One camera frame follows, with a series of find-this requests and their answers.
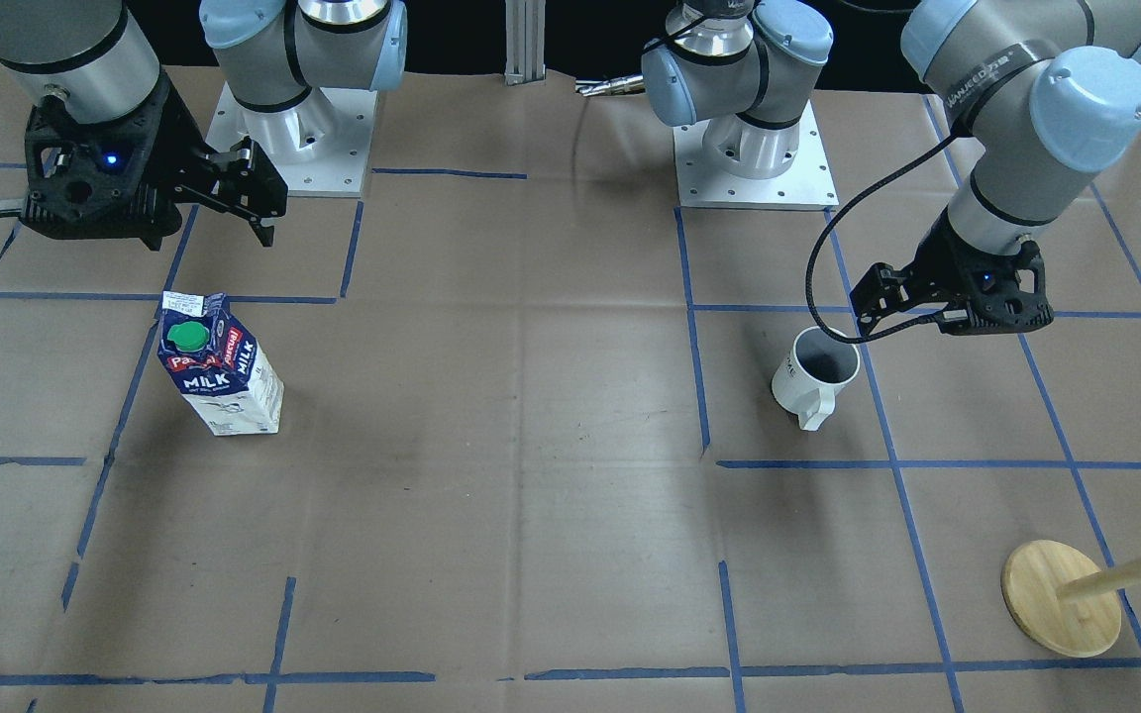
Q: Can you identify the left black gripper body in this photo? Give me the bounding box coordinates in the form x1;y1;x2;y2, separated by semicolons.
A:
850;212;1055;337

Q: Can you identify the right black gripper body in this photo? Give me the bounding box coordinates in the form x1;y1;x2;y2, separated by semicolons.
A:
21;72;288;250

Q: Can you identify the white mug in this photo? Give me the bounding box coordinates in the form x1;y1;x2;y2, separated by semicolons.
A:
772;326;861;432

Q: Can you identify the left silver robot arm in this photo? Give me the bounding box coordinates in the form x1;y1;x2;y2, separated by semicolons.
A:
640;1;1141;343

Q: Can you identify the blue white milk carton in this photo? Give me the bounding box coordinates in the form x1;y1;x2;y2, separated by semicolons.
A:
157;290;284;437

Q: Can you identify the wooden mug tree stand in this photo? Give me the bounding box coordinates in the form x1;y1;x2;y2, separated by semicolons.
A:
1000;538;1141;658

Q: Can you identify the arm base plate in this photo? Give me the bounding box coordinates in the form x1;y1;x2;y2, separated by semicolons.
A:
205;86;383;198
672;104;841;211

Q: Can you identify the black braided cable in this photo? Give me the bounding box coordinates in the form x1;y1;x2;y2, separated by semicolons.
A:
806;133;960;345

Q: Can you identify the aluminium frame post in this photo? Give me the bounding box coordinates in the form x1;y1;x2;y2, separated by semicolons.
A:
503;0;547;86

